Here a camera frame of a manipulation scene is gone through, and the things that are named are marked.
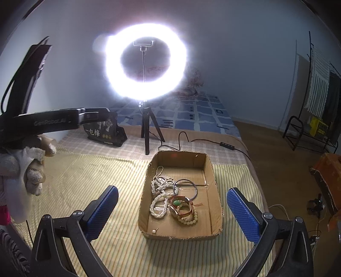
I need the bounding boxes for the cardboard box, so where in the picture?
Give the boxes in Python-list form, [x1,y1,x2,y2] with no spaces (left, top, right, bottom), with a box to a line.
[138,150,224,241]

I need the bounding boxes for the black device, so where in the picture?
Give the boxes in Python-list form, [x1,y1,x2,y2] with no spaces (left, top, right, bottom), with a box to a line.
[306,194,324,214]

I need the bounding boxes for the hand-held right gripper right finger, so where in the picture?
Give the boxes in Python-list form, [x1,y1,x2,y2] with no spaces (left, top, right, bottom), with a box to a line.
[226,187,314,277]

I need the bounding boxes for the person's left hand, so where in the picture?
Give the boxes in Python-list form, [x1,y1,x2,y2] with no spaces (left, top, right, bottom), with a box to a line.
[0,134,58,224]

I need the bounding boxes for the white striped towel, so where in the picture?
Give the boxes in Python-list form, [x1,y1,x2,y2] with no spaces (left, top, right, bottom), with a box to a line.
[306,47,331,115]

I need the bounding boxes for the yellow box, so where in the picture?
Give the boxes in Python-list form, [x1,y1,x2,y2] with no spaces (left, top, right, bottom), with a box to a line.
[310,117,330,139]

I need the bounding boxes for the yellow striped blanket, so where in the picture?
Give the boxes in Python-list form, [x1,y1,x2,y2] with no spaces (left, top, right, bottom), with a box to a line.
[16,152,269,277]

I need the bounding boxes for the pearl necklace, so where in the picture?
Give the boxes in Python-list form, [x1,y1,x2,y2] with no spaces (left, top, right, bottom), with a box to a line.
[150,166,175,198]

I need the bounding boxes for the black tripod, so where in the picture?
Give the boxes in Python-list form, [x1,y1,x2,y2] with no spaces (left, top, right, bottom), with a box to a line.
[137,100,166,155]

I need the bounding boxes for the wide pearl bracelet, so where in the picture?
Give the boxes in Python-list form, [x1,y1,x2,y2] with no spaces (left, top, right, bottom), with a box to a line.
[149,193,171,219]

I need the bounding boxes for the white cable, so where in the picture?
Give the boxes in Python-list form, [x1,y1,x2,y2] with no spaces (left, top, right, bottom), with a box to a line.
[268,204,291,220]

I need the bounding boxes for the black printed bag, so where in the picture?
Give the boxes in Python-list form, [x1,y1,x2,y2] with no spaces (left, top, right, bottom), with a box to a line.
[83,112,128,147]

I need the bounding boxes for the phone holder clip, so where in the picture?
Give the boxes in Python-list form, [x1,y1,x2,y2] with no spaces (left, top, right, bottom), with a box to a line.
[133,40,155,52]

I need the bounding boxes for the black clothes rack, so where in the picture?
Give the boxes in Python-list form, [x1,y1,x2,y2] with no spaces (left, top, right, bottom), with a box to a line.
[282,30,341,155]

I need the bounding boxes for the black power cable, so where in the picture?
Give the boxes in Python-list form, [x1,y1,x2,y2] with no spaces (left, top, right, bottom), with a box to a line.
[149,131,249,155]

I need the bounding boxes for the dark hanging clothes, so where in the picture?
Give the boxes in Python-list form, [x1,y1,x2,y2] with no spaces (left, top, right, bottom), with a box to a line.
[322,69,341,150]

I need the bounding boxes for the ring light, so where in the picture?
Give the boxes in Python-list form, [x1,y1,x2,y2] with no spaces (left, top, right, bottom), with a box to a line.
[105,23,187,102]

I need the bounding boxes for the pink patterned pillow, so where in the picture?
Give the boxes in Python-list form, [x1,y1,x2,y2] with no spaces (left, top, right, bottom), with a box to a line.
[174,66,205,98]

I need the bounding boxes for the metal bangle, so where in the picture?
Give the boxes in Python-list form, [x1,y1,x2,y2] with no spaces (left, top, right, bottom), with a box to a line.
[173,179,199,200]

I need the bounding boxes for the red and gold bracelet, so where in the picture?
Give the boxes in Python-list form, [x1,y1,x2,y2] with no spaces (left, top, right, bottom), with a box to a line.
[169,195,196,217]

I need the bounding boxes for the person's striped clothing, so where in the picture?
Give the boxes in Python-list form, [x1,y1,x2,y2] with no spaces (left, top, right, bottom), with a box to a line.
[0,229,31,277]

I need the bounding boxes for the pale bead bracelet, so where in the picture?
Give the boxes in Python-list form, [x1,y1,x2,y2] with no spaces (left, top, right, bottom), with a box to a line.
[177,210,200,225]

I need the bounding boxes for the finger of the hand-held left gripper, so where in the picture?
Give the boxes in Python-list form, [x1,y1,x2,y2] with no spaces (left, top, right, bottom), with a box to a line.
[77,107,110,126]

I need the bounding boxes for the blue plaid quilt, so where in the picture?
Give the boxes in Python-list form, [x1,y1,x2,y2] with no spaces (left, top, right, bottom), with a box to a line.
[108,92,236,131]

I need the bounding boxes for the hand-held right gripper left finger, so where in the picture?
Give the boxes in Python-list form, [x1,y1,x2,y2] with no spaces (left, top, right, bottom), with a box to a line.
[31,185,119,277]

